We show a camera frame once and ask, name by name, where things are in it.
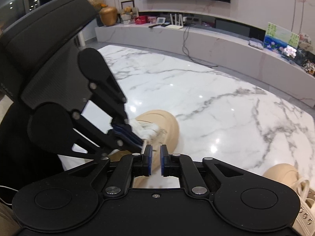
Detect beige canvas shoe being laced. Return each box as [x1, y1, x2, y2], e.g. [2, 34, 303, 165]
[108, 109, 180, 190]

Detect gold round vase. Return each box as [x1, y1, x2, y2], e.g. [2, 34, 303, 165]
[99, 6, 118, 27]

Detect red gift box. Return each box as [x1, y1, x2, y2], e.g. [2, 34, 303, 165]
[134, 16, 148, 25]

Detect small white display clock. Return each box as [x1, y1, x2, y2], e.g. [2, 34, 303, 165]
[156, 17, 166, 25]

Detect white wifi router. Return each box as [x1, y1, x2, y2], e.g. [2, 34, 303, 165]
[165, 14, 184, 29]

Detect long marble tv console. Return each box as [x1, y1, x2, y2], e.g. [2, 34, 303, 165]
[95, 23, 314, 107]

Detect grey flat set-top box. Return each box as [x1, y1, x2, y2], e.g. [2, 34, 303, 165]
[248, 38, 264, 50]

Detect colourful painted picture board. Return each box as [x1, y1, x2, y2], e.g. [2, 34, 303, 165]
[263, 22, 299, 54]

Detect black picture frame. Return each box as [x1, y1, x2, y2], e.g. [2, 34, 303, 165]
[121, 0, 134, 14]

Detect black hanging power cable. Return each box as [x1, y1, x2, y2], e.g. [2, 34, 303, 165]
[182, 24, 219, 67]

